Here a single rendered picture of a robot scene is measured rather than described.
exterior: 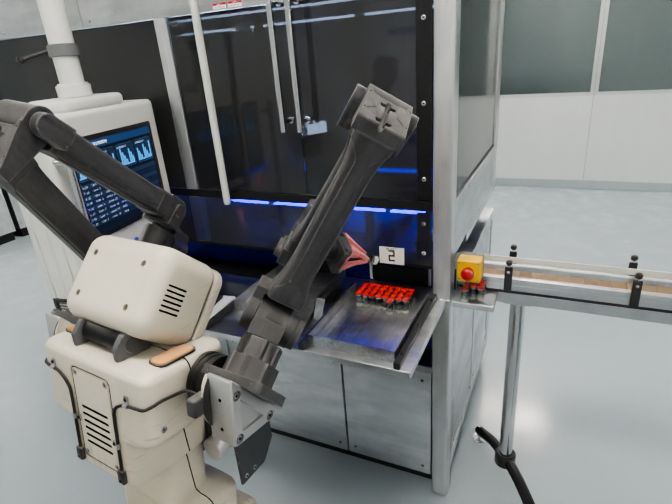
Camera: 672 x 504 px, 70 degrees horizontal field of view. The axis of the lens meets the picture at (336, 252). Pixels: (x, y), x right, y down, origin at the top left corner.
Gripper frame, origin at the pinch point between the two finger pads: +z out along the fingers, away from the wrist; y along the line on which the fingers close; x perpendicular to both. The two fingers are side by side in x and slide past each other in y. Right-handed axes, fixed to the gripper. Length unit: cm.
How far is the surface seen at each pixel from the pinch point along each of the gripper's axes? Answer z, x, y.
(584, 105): 387, -47, 318
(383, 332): 23.1, 25.3, 1.4
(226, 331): -13, 52, 19
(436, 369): 58, 41, 4
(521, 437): 130, 72, -3
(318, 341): 5.1, 33.1, 1.9
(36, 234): -69, 53, 48
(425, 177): 25.7, -13.5, 29.3
